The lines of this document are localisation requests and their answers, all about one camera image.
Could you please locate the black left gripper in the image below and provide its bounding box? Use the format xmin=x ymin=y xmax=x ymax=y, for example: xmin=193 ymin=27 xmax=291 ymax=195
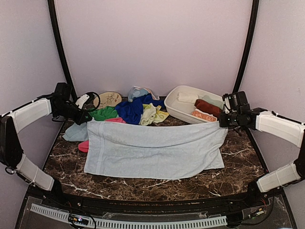
xmin=54 ymin=103 xmax=92 ymax=125

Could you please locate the large pale blue towel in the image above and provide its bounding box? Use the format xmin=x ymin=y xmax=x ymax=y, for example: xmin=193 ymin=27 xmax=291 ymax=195
xmin=84 ymin=121 xmax=228 ymax=180

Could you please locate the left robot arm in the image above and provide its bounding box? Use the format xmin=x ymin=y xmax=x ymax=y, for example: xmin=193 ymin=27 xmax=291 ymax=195
xmin=0 ymin=93 xmax=94 ymax=208

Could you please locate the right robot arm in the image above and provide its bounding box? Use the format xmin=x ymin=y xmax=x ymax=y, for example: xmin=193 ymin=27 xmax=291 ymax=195
xmin=220 ymin=108 xmax=305 ymax=207

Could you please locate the grey-blue towel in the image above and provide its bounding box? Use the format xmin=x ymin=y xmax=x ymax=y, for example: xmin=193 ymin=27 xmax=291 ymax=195
xmin=63 ymin=123 xmax=89 ymax=142

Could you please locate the pale green rolled towel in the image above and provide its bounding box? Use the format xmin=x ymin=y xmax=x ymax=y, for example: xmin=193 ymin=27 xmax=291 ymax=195
xmin=202 ymin=95 xmax=224 ymax=110

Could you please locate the pink towel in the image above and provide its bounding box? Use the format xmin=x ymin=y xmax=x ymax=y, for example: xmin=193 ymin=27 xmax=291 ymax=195
xmin=78 ymin=117 xmax=126 ymax=153

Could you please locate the brown rolled towel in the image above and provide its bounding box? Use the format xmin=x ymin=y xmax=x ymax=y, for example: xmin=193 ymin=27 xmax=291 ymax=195
xmin=194 ymin=99 xmax=222 ymax=118

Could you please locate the beige bird-painted plate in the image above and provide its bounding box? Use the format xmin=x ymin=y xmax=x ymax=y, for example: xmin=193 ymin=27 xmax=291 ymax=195
xmin=93 ymin=92 xmax=122 ymax=109

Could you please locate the orange patterned rolled towel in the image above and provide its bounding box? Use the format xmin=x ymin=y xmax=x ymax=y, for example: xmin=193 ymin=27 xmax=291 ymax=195
xmin=192 ymin=109 xmax=218 ymax=122

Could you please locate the white rolled towel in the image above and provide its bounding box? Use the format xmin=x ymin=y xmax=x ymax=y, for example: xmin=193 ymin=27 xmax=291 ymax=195
xmin=177 ymin=92 xmax=199 ymax=104

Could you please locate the royal blue towel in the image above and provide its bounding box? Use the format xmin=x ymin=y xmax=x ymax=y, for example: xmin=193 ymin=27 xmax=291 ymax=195
xmin=115 ymin=94 xmax=165 ymax=125

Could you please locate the white plastic basin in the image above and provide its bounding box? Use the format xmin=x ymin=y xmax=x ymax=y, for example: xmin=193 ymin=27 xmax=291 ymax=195
xmin=164 ymin=85 xmax=223 ymax=124

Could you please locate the light blue dotted towel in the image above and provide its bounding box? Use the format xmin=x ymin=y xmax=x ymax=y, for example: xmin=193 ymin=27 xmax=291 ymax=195
xmin=127 ymin=86 xmax=160 ymax=102

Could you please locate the pale yellow patterned towel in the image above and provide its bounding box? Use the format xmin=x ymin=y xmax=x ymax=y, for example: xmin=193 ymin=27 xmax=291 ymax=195
xmin=139 ymin=103 xmax=169 ymax=126

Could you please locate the black right frame post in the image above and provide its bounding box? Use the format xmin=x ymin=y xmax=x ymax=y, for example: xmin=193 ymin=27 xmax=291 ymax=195
xmin=233 ymin=0 xmax=260 ymax=93

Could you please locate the black frame post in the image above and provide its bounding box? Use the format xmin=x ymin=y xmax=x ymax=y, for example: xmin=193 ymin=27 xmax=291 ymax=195
xmin=233 ymin=0 xmax=260 ymax=93
xmin=47 ymin=0 xmax=77 ymax=100

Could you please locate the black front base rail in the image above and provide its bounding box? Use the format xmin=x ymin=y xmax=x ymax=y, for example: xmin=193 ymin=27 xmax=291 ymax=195
xmin=45 ymin=191 xmax=262 ymax=214

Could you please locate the black left frame post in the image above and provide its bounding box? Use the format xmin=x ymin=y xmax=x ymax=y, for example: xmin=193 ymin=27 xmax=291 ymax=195
xmin=47 ymin=0 xmax=77 ymax=100

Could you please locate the white slotted cable duct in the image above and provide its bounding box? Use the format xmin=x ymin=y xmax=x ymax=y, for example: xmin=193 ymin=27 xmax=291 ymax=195
xmin=30 ymin=204 xmax=227 ymax=229

